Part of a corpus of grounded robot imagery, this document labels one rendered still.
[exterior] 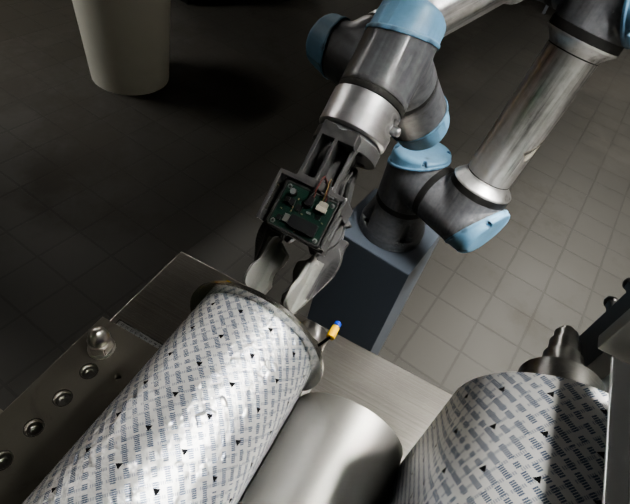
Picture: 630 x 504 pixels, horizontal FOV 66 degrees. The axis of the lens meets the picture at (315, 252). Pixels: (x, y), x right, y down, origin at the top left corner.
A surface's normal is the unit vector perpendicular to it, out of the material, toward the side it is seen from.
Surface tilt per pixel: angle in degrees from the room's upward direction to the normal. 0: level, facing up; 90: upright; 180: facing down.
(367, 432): 12
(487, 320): 0
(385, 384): 0
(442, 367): 0
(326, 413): 28
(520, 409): 37
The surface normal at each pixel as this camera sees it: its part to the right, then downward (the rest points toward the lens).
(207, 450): 0.62, -0.33
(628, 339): -0.44, 0.61
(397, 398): 0.18, -0.66
